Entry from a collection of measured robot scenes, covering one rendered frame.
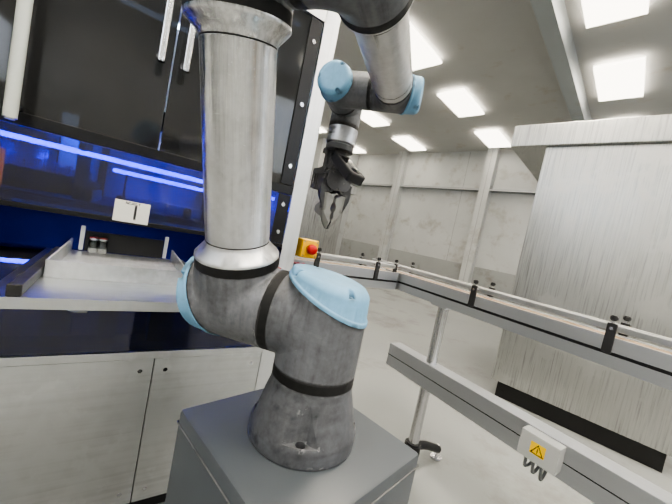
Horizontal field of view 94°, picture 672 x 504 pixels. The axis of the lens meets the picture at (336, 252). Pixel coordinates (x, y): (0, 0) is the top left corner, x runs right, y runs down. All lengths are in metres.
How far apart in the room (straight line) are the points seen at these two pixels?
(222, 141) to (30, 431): 1.05
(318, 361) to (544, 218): 2.72
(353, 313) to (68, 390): 0.96
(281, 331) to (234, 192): 0.18
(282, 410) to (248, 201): 0.26
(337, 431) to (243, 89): 0.42
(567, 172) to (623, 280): 0.87
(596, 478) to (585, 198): 2.05
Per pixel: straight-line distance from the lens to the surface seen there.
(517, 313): 1.38
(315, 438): 0.45
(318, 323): 0.39
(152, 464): 1.39
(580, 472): 1.43
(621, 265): 2.92
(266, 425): 0.46
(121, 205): 1.07
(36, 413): 1.25
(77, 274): 0.83
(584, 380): 3.00
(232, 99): 0.39
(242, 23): 0.40
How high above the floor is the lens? 1.08
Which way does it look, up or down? 3 degrees down
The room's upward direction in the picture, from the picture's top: 11 degrees clockwise
